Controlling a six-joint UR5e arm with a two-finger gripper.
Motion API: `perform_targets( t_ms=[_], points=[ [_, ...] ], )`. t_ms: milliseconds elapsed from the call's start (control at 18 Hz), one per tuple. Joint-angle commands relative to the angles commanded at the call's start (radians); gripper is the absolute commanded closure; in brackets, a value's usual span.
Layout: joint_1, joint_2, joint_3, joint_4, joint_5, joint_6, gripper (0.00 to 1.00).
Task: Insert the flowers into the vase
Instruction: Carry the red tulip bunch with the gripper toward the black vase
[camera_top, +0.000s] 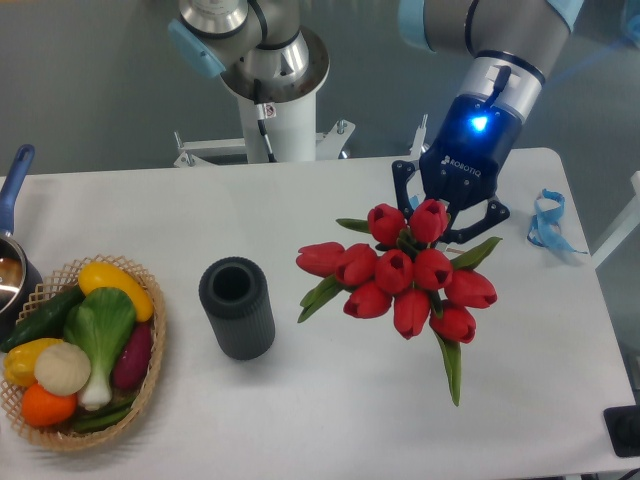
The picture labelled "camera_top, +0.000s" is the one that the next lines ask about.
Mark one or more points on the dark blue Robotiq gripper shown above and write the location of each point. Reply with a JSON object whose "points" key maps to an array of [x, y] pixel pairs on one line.
{"points": [[462, 165]]}

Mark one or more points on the red tulip bouquet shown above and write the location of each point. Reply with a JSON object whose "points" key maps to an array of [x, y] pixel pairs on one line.
{"points": [[404, 274]]}

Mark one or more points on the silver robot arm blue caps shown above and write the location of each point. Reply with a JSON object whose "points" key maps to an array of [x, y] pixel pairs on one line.
{"points": [[274, 66]]}

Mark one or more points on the dark grey ribbed vase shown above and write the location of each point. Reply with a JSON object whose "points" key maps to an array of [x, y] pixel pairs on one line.
{"points": [[234, 294]]}

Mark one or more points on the black device at edge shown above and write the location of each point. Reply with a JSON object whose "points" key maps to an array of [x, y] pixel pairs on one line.
{"points": [[623, 428]]}

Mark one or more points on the purple sweet potato toy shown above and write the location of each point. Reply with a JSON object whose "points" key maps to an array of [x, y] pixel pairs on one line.
{"points": [[132, 365]]}

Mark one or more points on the yellow squash toy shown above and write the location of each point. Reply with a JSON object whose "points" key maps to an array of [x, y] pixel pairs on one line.
{"points": [[97, 275]]}

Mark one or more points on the green bok choy toy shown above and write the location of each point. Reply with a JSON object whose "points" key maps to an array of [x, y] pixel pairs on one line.
{"points": [[100, 326]]}

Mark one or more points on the green pea pod toy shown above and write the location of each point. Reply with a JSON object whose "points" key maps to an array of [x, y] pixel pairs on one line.
{"points": [[103, 418]]}

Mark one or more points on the dark green cucumber toy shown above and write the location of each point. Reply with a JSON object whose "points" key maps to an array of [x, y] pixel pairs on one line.
{"points": [[46, 321]]}

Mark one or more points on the white garlic toy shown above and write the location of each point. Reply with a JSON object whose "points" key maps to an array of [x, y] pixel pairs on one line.
{"points": [[62, 369]]}

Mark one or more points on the woven wicker basket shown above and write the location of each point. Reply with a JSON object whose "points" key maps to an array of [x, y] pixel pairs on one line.
{"points": [[62, 438]]}

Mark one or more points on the orange toy fruit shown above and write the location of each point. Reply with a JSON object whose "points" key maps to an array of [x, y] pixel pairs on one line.
{"points": [[40, 408]]}

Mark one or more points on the yellow bell pepper toy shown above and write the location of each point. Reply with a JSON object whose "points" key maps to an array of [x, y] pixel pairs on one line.
{"points": [[19, 363]]}

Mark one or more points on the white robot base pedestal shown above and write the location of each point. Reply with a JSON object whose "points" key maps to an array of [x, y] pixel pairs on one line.
{"points": [[271, 132]]}

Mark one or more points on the blue handled saucepan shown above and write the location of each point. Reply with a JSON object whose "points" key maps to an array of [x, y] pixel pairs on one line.
{"points": [[19, 276]]}

